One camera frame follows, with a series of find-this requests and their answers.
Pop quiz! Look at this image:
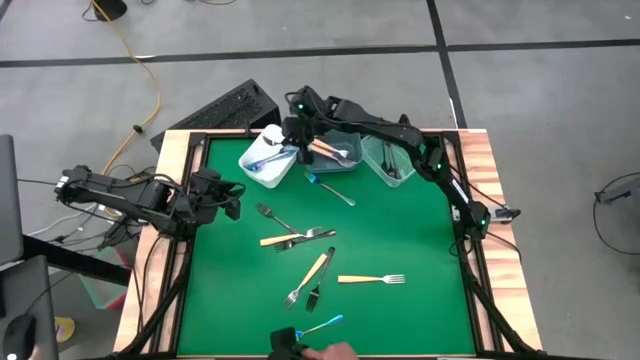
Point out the white cable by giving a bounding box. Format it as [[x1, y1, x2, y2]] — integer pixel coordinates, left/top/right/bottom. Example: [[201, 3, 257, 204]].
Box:
[[24, 204, 99, 239]]

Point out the blue plastic bin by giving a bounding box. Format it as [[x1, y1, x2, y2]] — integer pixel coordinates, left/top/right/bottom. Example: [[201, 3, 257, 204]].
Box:
[[305, 129, 364, 175]]

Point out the dark grey side desk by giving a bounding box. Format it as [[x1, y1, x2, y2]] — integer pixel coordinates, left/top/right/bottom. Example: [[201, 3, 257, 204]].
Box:
[[0, 254, 60, 360]]

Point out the black cable loop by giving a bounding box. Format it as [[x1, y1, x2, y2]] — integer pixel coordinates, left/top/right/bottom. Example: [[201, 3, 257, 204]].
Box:
[[591, 171, 640, 257]]

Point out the grey control box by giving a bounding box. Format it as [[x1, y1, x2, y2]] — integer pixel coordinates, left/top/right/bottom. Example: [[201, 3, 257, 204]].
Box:
[[489, 204, 522, 224]]

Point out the white plastic bin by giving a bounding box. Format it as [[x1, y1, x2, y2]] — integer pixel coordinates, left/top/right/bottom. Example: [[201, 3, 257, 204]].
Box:
[[238, 123, 301, 190]]

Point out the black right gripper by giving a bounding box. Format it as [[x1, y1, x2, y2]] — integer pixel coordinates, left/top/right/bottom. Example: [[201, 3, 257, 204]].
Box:
[[282, 115, 321, 166]]

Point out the black round stand base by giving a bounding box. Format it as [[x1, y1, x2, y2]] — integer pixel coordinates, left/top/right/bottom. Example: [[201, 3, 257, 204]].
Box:
[[91, 0, 129, 23]]

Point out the black computer mouse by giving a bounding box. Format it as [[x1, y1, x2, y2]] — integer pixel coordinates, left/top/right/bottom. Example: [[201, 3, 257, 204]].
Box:
[[2, 312, 37, 360]]

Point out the person's hand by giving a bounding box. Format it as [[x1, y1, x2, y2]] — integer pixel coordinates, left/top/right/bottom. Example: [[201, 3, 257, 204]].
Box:
[[301, 341, 360, 360]]

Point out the teal and pink crate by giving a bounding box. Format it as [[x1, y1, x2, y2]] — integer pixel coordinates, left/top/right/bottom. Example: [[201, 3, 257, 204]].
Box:
[[74, 244, 135, 312]]

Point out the grey stand foot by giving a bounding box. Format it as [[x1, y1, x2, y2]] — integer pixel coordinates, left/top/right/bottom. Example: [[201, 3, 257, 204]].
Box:
[[593, 175, 640, 206]]

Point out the clear plastic bin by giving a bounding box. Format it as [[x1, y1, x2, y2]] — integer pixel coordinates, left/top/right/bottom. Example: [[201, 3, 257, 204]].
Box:
[[360, 133, 417, 189]]

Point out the yellow round object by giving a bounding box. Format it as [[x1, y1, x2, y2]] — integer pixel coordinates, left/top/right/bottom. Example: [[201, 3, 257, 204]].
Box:
[[53, 316, 77, 344]]

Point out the grey monitor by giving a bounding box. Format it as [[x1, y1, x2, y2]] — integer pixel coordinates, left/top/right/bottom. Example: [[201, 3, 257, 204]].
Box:
[[0, 133, 25, 267]]

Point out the yellow cable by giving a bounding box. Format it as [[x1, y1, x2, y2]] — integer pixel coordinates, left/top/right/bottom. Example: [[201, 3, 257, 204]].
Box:
[[89, 0, 163, 175]]

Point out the black handheld device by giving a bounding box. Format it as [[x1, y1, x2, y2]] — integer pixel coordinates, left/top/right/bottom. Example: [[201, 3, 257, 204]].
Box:
[[268, 326, 312, 360]]

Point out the black desk beam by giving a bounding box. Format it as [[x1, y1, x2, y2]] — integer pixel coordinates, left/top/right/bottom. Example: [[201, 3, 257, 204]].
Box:
[[20, 233, 132, 287]]

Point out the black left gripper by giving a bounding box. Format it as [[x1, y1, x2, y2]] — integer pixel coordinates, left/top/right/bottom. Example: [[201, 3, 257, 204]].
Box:
[[188, 167, 247, 217]]

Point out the green table mat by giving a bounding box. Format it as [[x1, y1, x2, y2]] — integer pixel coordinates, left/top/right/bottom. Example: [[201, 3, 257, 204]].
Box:
[[177, 135, 477, 357]]

